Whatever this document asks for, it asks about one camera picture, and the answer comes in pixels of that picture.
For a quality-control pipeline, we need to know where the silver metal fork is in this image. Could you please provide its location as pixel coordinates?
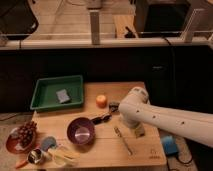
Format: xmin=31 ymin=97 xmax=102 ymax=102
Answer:
xmin=114 ymin=126 xmax=133 ymax=156

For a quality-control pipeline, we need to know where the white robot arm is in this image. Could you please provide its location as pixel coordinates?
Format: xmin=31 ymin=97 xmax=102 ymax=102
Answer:
xmin=119 ymin=87 xmax=213 ymax=148

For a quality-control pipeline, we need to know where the blue tape roll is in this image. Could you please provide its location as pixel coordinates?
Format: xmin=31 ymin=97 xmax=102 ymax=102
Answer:
xmin=161 ymin=136 xmax=179 ymax=156

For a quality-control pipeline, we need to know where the small dark grey object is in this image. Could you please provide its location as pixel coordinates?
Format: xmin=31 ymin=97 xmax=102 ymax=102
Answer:
xmin=109 ymin=102 xmax=119 ymax=113

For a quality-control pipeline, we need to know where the wooden table board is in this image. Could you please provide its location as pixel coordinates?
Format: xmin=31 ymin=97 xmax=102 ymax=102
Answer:
xmin=32 ymin=82 xmax=166 ymax=171

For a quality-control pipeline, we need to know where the orange fruit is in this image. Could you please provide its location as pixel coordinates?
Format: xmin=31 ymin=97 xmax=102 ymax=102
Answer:
xmin=96 ymin=95 xmax=107 ymax=108

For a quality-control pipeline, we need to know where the purple bowl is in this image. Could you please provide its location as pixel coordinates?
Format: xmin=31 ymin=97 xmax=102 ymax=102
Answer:
xmin=67 ymin=117 xmax=95 ymax=145

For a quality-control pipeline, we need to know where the grey sponge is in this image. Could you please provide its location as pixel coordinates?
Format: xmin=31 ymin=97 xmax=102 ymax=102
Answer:
xmin=56 ymin=89 xmax=70 ymax=103

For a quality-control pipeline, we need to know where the blue round lid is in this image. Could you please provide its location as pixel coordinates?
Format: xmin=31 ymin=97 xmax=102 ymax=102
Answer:
xmin=40 ymin=136 xmax=57 ymax=151

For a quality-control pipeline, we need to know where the green plastic tray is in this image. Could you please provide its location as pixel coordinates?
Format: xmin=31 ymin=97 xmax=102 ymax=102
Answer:
xmin=30 ymin=75 xmax=84 ymax=112

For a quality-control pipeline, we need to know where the silver metal cup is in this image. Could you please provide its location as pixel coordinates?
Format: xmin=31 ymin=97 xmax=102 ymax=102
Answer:
xmin=27 ymin=149 xmax=45 ymax=165

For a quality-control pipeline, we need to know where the bunch of dark grapes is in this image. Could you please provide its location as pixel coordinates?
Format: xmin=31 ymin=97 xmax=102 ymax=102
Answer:
xmin=18 ymin=121 xmax=37 ymax=148

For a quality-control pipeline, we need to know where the red plate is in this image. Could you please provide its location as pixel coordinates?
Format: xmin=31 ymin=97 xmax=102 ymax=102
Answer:
xmin=5 ymin=126 xmax=38 ymax=155

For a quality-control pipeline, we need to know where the black handled utensil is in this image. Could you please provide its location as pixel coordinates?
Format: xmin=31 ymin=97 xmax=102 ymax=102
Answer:
xmin=91 ymin=114 xmax=112 ymax=125

